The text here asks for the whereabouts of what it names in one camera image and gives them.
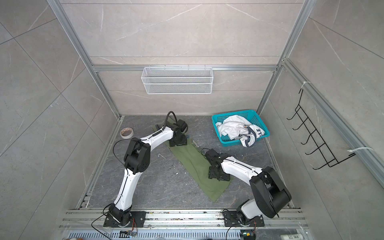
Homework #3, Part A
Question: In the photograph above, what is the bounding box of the tape roll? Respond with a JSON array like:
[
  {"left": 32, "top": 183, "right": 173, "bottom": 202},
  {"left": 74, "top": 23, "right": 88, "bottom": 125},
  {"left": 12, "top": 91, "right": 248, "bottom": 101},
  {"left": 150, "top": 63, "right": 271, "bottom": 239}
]
[{"left": 120, "top": 127, "right": 134, "bottom": 140}]

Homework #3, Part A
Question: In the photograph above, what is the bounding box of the white bottle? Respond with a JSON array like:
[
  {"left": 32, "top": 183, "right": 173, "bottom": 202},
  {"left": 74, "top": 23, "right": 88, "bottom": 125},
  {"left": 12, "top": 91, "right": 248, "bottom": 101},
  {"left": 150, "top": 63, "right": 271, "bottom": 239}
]
[{"left": 280, "top": 234, "right": 304, "bottom": 240}]

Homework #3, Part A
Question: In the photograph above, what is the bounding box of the white navy tank top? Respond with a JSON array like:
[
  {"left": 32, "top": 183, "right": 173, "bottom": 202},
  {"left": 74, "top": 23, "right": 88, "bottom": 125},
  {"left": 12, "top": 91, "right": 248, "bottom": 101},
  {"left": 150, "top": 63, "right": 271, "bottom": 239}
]
[{"left": 215, "top": 115, "right": 265, "bottom": 148}]

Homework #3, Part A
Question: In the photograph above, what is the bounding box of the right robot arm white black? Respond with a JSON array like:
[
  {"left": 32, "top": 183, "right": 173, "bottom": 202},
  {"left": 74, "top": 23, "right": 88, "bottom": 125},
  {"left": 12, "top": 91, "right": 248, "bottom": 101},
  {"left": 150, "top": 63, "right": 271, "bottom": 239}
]
[{"left": 202, "top": 149, "right": 292, "bottom": 225}]

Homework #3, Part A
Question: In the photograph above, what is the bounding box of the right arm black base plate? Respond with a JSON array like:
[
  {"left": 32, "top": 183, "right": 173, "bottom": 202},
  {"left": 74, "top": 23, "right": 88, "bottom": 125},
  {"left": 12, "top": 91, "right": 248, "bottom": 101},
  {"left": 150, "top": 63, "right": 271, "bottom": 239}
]
[{"left": 222, "top": 209, "right": 265, "bottom": 228}]

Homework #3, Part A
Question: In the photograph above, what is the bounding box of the teal plastic basket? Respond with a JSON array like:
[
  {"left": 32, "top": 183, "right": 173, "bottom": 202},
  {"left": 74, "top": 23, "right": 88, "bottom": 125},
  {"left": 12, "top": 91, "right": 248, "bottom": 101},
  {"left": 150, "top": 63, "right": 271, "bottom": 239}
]
[{"left": 212, "top": 110, "right": 270, "bottom": 148}]

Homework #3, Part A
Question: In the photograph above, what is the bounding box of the black wire hook rack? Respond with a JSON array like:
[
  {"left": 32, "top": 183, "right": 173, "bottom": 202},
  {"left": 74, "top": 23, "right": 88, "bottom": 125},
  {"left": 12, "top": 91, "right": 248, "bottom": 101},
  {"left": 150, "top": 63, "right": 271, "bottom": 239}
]
[{"left": 287, "top": 89, "right": 356, "bottom": 171}]

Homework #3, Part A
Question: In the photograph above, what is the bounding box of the green tank top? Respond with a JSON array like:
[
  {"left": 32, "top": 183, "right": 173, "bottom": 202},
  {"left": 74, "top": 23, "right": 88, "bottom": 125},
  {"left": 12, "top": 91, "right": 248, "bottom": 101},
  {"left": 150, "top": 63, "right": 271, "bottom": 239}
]
[{"left": 151, "top": 116, "right": 233, "bottom": 208}]

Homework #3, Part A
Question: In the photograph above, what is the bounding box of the white wire mesh shelf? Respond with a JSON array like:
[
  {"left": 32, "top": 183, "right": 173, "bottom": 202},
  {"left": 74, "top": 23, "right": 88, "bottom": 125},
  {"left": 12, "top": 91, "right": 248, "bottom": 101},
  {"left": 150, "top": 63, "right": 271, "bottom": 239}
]
[{"left": 141, "top": 67, "right": 214, "bottom": 95}]

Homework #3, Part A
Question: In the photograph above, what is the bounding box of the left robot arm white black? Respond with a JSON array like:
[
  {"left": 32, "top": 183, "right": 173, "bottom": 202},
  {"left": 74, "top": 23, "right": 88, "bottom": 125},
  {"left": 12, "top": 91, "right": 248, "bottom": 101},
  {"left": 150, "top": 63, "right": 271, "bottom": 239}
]
[{"left": 108, "top": 120, "right": 188, "bottom": 226}]

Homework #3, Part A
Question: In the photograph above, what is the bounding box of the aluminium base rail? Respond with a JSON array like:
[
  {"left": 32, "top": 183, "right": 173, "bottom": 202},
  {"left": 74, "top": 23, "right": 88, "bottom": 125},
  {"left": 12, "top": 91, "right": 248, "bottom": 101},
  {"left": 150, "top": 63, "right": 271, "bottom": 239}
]
[{"left": 58, "top": 209, "right": 313, "bottom": 240}]

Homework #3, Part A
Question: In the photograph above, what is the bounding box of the white cable tie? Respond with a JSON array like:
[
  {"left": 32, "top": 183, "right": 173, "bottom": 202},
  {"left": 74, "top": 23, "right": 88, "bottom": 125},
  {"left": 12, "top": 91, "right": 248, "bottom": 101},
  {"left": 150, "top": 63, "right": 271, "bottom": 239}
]
[{"left": 347, "top": 147, "right": 374, "bottom": 153}]

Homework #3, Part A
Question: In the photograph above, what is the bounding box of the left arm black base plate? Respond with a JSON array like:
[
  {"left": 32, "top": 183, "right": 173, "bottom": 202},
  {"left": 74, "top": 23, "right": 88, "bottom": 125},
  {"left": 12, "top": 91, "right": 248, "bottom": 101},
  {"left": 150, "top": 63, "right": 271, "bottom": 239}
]
[{"left": 103, "top": 211, "right": 147, "bottom": 228}]

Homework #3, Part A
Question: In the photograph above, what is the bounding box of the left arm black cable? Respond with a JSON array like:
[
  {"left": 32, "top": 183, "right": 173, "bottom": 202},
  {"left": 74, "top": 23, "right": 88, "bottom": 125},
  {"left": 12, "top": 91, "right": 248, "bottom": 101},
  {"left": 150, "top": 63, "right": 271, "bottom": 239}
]
[{"left": 161, "top": 110, "right": 178, "bottom": 131}]

